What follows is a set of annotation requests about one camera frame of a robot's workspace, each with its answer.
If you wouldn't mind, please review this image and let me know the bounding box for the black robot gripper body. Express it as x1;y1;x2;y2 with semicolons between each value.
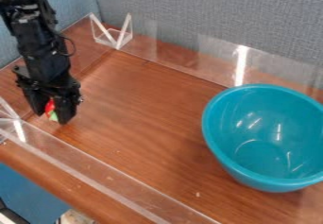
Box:
12;32;84;104

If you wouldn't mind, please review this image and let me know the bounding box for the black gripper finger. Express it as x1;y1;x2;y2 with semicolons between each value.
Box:
55;95;81;125
23;87;51;115

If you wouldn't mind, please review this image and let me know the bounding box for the red toy strawberry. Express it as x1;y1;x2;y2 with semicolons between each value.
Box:
45;99;57;122

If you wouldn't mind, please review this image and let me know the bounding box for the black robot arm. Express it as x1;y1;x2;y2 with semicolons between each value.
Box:
0;0;81;125

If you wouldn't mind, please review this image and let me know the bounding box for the blue plastic bowl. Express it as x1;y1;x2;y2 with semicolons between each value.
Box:
201;84;323;193

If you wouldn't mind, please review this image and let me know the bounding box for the clear acrylic front barrier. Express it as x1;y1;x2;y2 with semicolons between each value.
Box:
0;98;220;224

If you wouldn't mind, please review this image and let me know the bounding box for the clear acrylic barrier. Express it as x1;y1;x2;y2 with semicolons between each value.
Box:
87;12;323;99
0;98;220;224

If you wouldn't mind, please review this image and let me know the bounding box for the clear acrylic back barrier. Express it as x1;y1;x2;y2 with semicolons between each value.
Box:
87;12;323;99

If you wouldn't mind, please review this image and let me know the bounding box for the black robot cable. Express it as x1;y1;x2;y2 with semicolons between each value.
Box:
56;33;79;58

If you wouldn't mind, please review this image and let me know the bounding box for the clear acrylic corner bracket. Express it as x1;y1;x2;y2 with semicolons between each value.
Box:
89;13;133;50

